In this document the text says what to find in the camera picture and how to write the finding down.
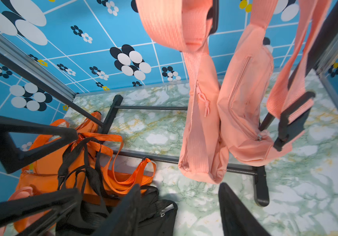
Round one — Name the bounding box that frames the black bag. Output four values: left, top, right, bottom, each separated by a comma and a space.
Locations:
55, 137, 118, 236
136, 185, 178, 236

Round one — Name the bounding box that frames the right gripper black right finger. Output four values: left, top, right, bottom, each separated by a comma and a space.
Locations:
218, 183, 270, 236

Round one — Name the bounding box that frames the orange bag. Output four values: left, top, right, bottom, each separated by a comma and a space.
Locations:
73, 132, 157, 207
13, 111, 105, 234

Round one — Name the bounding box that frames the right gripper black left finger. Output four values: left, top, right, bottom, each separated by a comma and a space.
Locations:
92, 184, 141, 236

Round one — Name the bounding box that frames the black metal clothes rack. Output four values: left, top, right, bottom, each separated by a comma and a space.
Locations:
0, 0, 338, 207

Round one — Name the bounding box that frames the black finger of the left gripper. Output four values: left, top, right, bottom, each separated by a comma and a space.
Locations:
0, 116, 78, 174
0, 189, 82, 236

